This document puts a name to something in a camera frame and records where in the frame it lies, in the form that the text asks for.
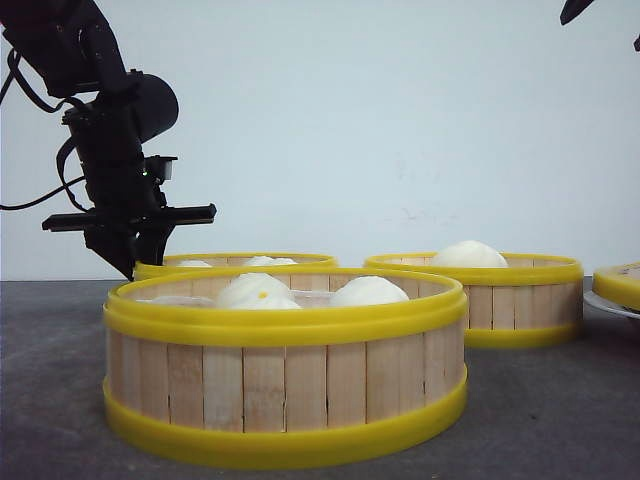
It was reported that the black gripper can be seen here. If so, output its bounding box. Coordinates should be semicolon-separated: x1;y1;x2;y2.
42;97;216;281

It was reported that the yellow rimmed steamer lid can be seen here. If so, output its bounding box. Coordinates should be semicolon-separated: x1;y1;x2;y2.
592;262;639;312

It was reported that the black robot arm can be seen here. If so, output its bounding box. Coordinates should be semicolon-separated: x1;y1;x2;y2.
1;1;216;280

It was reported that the white bun back left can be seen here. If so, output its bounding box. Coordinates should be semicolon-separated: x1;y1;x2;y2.
176;259;211;268

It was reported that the white bun with yellow dot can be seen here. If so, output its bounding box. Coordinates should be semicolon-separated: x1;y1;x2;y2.
215;273;301;310

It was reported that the white bun back middle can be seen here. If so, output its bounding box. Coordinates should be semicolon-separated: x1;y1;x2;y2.
243;256;275;267

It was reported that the white bun back right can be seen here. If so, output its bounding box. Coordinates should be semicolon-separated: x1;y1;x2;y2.
272;257;298;265

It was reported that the front bamboo steamer basket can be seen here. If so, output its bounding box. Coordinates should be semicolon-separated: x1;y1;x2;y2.
103;267;467;469

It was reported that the white bun front right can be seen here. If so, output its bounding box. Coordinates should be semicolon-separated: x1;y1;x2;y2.
329;276;409;307

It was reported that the white plate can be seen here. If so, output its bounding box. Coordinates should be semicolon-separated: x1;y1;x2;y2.
583;291;639;320

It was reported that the large white bun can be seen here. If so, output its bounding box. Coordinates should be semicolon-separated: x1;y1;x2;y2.
430;240;508;268

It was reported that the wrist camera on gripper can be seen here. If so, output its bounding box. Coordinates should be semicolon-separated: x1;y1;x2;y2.
144;155;178;185

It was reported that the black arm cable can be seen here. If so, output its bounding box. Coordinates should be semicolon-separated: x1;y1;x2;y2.
0;49;96;212

